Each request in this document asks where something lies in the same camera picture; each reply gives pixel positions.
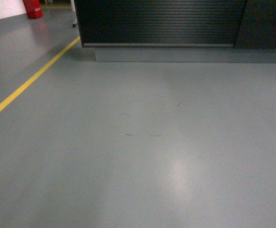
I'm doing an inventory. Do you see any black checkout counter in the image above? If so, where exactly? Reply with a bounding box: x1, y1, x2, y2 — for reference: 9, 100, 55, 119
74, 0, 276, 63

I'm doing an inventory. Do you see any red fire extinguisher box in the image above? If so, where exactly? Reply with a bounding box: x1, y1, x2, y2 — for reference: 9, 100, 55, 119
23, 0, 43, 19

